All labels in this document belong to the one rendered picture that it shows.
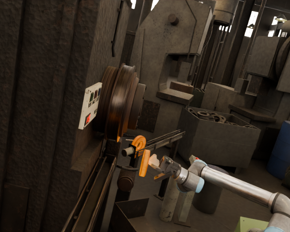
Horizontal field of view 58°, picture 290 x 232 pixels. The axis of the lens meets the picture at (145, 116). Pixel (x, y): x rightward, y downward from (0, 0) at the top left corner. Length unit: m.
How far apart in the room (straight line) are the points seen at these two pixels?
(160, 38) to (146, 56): 0.36
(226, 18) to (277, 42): 5.52
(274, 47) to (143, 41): 2.15
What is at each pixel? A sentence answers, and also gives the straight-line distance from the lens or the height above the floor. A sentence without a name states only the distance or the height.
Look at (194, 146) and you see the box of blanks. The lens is 3.75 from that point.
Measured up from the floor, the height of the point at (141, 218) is 0.61.
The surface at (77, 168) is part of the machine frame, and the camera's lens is 1.25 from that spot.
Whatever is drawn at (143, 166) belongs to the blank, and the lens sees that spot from 1.49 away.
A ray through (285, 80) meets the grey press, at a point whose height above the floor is 1.51.
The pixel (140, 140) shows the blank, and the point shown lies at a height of 0.76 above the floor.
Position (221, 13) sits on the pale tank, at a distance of 10.27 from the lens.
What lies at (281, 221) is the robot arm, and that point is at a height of 0.83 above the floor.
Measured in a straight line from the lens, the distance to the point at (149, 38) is 4.30.
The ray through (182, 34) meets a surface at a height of 1.81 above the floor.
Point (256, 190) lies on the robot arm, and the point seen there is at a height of 0.87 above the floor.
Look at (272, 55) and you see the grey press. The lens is 4.93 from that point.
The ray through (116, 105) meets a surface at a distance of 1.38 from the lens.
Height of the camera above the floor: 1.45
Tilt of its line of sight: 14 degrees down
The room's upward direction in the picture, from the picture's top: 14 degrees clockwise
